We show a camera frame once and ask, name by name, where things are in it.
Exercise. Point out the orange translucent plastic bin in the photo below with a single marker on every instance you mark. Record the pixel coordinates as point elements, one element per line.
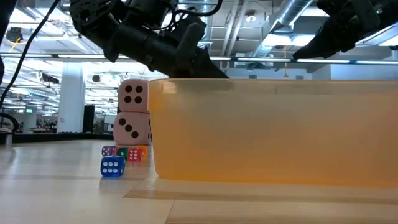
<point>264,133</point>

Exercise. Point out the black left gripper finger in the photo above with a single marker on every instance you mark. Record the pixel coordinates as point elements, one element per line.
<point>208,70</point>

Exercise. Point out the small blue die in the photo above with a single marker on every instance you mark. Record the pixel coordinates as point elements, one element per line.
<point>112,167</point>

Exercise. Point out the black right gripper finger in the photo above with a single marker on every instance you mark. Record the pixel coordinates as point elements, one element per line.
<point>323,43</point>

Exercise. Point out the small purple die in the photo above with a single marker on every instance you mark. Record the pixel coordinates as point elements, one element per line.
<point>109,151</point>

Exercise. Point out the black ceiling dome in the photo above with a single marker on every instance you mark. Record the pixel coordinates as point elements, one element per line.
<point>14,35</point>

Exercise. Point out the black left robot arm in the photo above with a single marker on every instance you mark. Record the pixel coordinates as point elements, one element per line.
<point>93,15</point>

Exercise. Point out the silver ceiling duct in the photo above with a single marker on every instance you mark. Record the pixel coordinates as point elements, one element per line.
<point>289,15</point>

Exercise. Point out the black cabinet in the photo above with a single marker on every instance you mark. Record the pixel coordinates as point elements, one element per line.
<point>88,119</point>

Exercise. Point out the white building pillar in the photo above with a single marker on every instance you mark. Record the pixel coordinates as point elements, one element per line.
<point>71,99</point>

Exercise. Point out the large pink foam die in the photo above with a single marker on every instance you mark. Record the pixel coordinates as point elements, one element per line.
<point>140,121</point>
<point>133,107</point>

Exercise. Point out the small green die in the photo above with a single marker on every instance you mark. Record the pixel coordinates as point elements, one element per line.
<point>122,153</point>

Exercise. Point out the small orange die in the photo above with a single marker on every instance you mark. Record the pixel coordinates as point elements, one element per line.
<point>144,151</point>

